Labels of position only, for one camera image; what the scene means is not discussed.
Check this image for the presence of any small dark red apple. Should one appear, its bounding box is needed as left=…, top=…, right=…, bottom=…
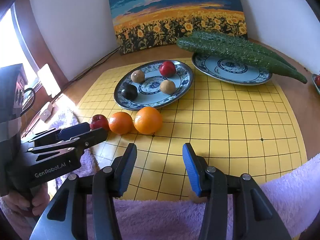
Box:
left=89, top=114, right=110, bottom=132

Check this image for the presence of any large orange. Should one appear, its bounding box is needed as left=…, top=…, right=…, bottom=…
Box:
left=133, top=107, right=163, bottom=135

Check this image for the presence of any dark plum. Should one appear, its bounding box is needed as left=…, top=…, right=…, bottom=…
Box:
left=121, top=84, right=138, bottom=100

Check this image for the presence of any beige round fruit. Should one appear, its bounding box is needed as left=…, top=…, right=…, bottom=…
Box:
left=160, top=80, right=176, bottom=95

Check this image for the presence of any tan round fruit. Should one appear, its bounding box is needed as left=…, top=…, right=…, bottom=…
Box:
left=131, top=69, right=145, bottom=83

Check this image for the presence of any person's left hand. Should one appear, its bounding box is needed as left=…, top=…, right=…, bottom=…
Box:
left=1, top=183, right=50, bottom=216

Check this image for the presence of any smaller orange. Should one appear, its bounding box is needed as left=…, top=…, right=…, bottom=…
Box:
left=108, top=112, right=133, bottom=135

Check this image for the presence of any yellow go board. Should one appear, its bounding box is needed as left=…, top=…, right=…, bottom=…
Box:
left=94, top=69, right=307, bottom=201

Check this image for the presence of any blue white plate left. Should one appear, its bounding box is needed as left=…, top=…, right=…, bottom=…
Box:
left=113, top=60, right=194, bottom=111

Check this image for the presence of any blue white plate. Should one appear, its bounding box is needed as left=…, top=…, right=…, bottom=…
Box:
left=191, top=53, right=272, bottom=86
left=113, top=60, right=194, bottom=111

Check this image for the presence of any blue white plate right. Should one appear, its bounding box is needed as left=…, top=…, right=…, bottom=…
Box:
left=191, top=53, right=272, bottom=86

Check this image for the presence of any pink fluffy towel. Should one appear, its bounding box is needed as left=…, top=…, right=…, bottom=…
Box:
left=0, top=107, right=320, bottom=240

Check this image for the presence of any front green cucumber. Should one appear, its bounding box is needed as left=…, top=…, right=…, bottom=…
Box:
left=176, top=36, right=308, bottom=84

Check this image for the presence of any green cucumber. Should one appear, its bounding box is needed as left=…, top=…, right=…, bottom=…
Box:
left=176, top=36, right=308, bottom=84
left=191, top=31, right=297, bottom=70

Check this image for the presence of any rear green cucumber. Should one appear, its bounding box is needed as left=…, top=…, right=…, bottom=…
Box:
left=191, top=31, right=297, bottom=70

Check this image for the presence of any sunflower field painting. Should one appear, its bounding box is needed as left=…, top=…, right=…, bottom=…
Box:
left=108, top=0, right=247, bottom=55

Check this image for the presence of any salad dish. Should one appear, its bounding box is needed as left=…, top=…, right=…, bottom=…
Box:
left=312, top=74, right=320, bottom=94

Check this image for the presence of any black cable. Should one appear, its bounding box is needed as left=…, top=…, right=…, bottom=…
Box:
left=60, top=47, right=121, bottom=91

